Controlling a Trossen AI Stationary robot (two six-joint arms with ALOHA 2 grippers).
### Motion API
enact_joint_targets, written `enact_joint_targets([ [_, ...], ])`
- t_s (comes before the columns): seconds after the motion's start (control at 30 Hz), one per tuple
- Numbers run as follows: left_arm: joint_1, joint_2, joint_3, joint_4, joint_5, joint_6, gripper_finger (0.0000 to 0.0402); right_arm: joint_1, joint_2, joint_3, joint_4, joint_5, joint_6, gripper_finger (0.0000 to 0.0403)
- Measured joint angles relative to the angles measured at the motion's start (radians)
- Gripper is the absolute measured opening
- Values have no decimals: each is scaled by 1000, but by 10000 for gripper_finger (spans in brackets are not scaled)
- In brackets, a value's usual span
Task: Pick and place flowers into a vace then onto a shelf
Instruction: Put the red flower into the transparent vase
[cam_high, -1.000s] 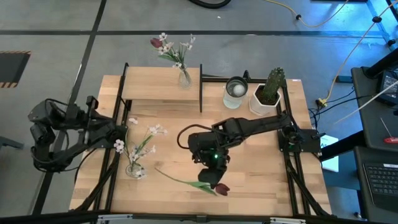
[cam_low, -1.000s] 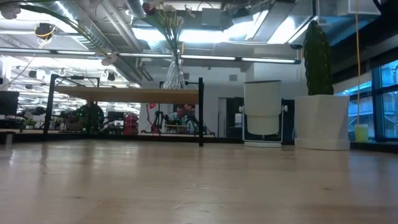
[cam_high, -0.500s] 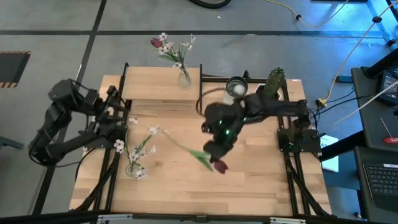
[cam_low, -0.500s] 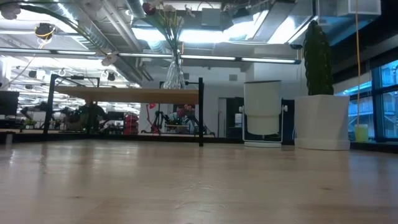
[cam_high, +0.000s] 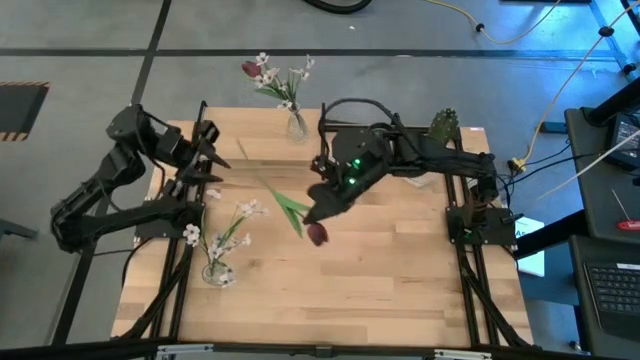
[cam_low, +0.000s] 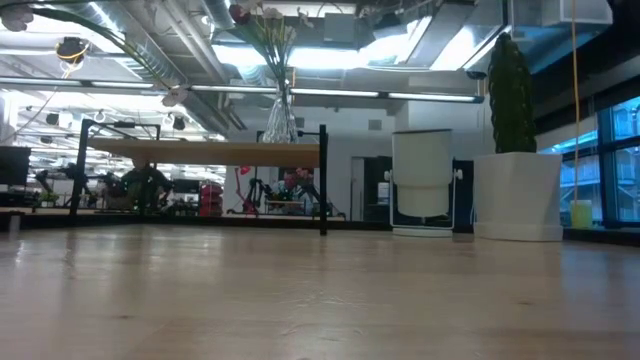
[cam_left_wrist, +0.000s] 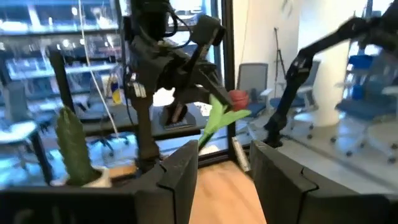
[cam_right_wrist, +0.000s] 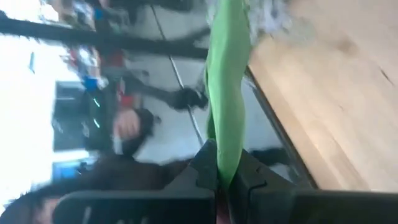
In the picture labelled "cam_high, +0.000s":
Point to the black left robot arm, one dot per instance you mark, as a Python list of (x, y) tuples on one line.
[(100, 220)]

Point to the green cactus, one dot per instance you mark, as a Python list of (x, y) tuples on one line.
[(444, 127)]

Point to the pink tulip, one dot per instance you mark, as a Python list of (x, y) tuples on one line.
[(251, 68)]

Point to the dark red tulip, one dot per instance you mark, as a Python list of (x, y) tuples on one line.
[(318, 234)]

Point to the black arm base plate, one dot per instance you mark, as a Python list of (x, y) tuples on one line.
[(150, 232), (495, 232)]

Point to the white flower bunch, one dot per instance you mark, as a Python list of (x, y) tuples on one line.
[(191, 234), (270, 76)]

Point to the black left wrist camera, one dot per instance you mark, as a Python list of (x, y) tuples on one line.
[(210, 132)]

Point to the clear glass vase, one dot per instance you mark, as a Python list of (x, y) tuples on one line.
[(212, 275), (297, 129)]

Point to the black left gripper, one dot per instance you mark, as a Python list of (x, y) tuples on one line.
[(187, 150)]

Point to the blue box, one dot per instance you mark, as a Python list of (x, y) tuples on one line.
[(552, 128)]

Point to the black aluminium frame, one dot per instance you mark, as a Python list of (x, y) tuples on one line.
[(467, 300), (175, 300)]

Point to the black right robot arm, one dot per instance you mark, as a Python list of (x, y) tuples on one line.
[(440, 160)]

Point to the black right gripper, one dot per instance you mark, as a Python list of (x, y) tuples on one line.
[(357, 155)]

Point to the white paper box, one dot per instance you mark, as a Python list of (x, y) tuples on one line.
[(532, 260)]

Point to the black hazard-striped floor mat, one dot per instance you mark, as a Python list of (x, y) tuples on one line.
[(20, 107)]

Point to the black laptop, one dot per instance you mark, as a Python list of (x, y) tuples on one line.
[(615, 290)]

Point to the black tablet device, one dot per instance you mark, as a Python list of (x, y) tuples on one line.
[(627, 135)]

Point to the black edge rail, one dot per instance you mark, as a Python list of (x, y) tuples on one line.
[(320, 351)]

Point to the grey chair leg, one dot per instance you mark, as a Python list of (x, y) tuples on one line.
[(15, 229)]

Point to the black desk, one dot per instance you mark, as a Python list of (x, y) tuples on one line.
[(600, 210)]

